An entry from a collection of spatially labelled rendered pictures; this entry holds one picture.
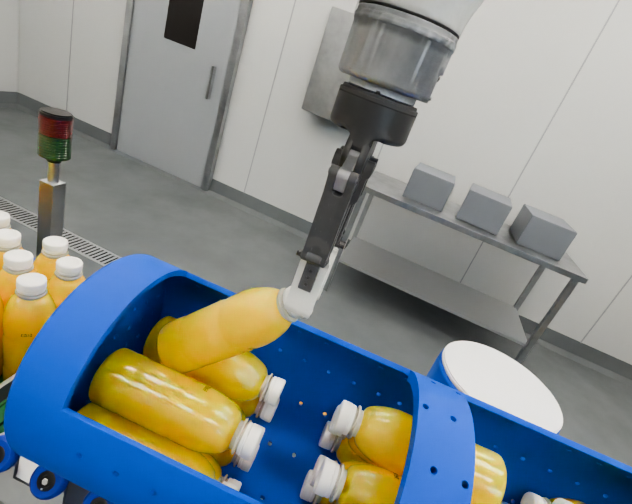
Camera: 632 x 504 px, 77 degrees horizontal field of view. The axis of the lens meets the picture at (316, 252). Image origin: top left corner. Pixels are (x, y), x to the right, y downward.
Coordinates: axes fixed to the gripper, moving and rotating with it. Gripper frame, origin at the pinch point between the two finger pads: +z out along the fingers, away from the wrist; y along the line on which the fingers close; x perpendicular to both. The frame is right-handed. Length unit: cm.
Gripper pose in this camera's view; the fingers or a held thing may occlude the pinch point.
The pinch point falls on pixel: (311, 278)
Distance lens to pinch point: 44.3
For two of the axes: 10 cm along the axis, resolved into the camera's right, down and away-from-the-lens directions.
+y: 2.4, -3.4, 9.1
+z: -3.2, 8.6, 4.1
